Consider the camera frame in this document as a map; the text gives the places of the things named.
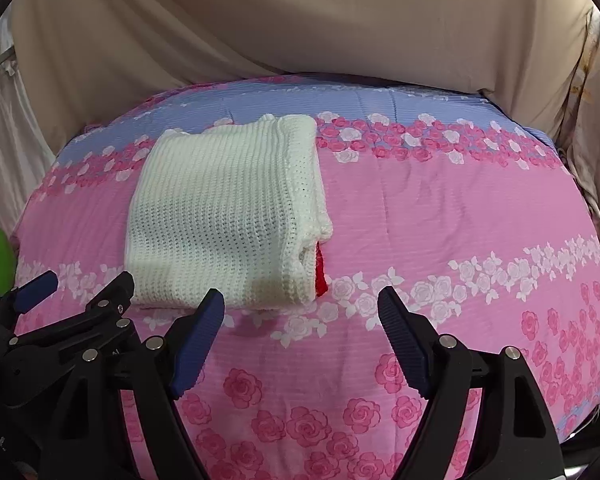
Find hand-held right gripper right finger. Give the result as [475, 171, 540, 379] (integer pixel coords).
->
[377, 286, 567, 480]

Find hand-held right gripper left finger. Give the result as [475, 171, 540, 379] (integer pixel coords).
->
[39, 287, 226, 480]

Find white curtain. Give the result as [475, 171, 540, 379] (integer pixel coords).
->
[0, 15, 57, 233]

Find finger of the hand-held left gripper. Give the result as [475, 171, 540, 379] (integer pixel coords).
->
[2, 272, 142, 366]
[0, 270, 60, 335]

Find beige backdrop sheet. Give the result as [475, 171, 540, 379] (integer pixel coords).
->
[10, 0, 599, 154]

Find white red knit sweater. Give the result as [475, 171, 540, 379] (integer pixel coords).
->
[124, 114, 334, 311]

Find pink floral blanket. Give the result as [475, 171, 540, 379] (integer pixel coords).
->
[12, 74, 600, 480]

